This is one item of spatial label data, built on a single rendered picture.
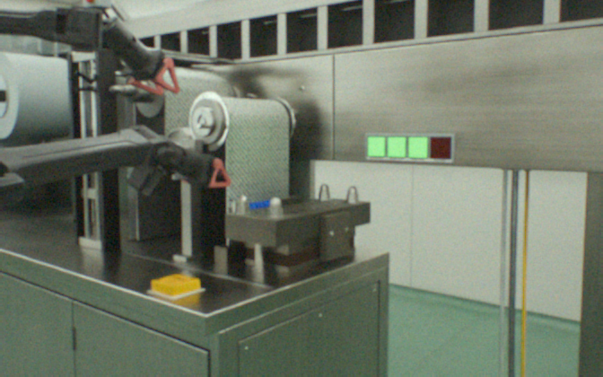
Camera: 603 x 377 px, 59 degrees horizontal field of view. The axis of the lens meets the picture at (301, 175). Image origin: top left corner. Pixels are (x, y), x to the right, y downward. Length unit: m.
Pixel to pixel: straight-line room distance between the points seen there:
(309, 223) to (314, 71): 0.49
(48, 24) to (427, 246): 3.28
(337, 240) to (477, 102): 0.47
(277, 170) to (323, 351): 0.49
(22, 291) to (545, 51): 1.45
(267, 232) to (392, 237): 3.00
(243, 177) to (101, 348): 0.52
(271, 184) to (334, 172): 2.94
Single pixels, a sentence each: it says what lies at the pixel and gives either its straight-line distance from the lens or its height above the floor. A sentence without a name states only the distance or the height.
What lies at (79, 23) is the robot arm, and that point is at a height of 1.43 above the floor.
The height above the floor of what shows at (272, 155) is 1.16.
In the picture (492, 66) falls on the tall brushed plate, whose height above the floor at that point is 1.37.
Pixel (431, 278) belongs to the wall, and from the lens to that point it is 4.08.
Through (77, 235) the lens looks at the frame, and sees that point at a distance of 1.67.
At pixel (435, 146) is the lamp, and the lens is 1.36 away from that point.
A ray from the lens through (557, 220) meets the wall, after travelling 3.71.
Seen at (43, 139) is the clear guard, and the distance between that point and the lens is 2.23.
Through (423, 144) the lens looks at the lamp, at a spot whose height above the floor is 1.19.
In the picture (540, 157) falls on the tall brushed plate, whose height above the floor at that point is 1.17.
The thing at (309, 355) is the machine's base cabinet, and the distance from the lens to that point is 1.27.
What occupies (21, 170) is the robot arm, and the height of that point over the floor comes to 1.17.
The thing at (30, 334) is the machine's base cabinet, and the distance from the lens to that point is 1.70.
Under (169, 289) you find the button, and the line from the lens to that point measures 1.11.
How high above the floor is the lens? 1.23
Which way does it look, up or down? 5 degrees down
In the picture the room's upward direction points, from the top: straight up
